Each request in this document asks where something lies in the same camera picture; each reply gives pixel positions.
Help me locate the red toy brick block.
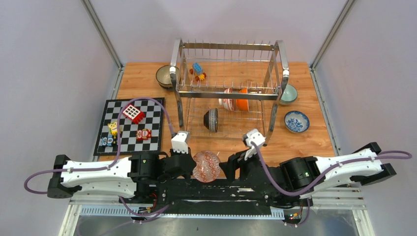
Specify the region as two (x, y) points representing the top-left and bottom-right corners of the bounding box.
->
(122, 104), (146, 124)

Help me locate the toy brick car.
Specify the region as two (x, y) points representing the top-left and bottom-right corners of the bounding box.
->
(189, 63), (207, 82)

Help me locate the orange bowl white inside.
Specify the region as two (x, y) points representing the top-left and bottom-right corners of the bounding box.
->
(236, 88), (249, 112)

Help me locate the purple cable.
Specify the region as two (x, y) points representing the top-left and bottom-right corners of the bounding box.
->
(251, 142), (413, 197)
(23, 97), (178, 195)

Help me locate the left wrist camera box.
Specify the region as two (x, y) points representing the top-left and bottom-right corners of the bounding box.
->
(171, 131), (190, 154)

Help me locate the small celadon green bowl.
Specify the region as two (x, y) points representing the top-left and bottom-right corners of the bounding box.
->
(279, 98), (297, 106)

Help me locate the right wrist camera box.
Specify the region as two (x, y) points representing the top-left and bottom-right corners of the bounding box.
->
(242, 129), (266, 161)

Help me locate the yellow owl toy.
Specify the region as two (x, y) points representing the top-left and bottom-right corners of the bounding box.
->
(107, 121), (118, 136)

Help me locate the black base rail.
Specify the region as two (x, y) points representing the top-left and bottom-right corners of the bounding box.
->
(125, 178), (313, 217)

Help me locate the brown speckled bowl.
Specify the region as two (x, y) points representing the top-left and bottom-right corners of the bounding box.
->
(155, 65), (172, 83)

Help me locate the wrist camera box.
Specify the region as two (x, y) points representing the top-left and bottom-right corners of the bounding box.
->
(242, 129), (266, 161)
(171, 131), (190, 154)

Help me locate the large ribbed celadon bowl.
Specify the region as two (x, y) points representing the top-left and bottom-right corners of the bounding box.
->
(281, 84), (298, 100)

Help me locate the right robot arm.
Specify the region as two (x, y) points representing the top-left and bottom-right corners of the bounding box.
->
(219, 143), (397, 206)

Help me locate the blue owl toy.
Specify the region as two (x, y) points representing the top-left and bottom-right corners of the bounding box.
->
(99, 136), (117, 147)

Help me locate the orange floral white bowl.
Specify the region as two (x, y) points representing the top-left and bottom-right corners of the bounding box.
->
(218, 98), (235, 111)

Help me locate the steel two-tier dish rack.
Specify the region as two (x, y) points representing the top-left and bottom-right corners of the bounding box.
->
(170, 39), (290, 141)

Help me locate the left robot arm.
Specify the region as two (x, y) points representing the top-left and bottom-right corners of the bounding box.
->
(47, 151), (196, 203)

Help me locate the dark patterned bowl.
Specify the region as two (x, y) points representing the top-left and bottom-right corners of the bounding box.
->
(203, 108), (218, 133)

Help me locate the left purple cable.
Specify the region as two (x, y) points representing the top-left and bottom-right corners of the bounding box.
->
(23, 97), (178, 195)

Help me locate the red robot toy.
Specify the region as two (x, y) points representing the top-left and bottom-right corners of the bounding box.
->
(136, 128), (152, 141)

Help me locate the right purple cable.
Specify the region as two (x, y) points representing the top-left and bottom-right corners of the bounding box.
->
(251, 142), (413, 197)

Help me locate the black white chessboard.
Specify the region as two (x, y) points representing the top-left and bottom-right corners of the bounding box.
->
(93, 99), (164, 156)

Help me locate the blue floral bowl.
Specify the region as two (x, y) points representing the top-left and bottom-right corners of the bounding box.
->
(284, 111), (310, 134)

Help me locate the orange geometric pattern bowl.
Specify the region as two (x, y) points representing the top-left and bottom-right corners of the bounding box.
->
(192, 150), (221, 183)

